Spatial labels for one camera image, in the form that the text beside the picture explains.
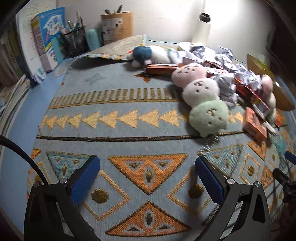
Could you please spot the small pink white green plush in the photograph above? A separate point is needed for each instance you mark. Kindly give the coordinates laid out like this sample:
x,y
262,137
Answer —
x,y
267,83

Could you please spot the amber ribbed glass bowl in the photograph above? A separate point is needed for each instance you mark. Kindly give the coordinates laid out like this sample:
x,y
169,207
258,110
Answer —
x,y
283,99

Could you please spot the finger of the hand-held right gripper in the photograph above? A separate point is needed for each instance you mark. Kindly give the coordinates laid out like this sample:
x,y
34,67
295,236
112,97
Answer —
x,y
291,158
284,179

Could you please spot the row of books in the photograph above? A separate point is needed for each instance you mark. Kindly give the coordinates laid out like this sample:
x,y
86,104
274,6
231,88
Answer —
x,y
11,58

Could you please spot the blue white book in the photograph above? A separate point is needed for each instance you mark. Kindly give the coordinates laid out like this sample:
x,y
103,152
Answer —
x,y
49,34

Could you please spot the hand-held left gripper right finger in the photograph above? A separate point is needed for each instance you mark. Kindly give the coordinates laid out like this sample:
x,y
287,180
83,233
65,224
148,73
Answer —
x,y
208,178

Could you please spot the pink white green dango plush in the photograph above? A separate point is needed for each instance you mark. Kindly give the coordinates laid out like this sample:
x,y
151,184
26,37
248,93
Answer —
x,y
201,90

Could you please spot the long red snack box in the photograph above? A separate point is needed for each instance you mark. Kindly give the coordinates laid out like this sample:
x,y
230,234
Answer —
x,y
159,69

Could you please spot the wooden pen holder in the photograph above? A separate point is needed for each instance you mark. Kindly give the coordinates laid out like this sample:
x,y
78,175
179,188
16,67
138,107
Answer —
x,y
116,27

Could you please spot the teal bottle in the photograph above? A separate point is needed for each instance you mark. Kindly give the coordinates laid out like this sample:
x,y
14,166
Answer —
x,y
93,39

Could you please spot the red orange snack box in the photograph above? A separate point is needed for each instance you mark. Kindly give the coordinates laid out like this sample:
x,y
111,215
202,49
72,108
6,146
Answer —
x,y
251,92

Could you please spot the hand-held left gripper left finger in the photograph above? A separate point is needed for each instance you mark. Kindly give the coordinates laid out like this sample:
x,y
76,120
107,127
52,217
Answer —
x,y
85,178

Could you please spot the black mesh pen holder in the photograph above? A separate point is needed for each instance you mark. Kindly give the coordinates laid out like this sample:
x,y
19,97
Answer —
x,y
76,42

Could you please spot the white desk lamp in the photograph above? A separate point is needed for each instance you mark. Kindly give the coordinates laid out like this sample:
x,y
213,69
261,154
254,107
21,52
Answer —
x,y
201,32

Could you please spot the blue orange patterned rug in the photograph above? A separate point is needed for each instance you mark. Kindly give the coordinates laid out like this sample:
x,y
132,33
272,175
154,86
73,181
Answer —
x,y
138,120

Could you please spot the white plush with blue hat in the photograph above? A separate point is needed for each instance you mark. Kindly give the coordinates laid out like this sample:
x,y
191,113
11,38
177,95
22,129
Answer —
x,y
157,54

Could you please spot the small orange snack box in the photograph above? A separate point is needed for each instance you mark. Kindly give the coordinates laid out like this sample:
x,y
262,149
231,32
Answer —
x,y
254,125

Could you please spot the small blue booklet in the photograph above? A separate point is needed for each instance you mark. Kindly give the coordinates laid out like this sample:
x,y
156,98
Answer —
x,y
57,49

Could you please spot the red white snack box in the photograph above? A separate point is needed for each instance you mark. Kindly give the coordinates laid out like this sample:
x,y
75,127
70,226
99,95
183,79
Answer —
x,y
214,69

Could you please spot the pile of crumpled papers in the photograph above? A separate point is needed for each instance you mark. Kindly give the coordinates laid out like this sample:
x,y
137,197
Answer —
x,y
225,85

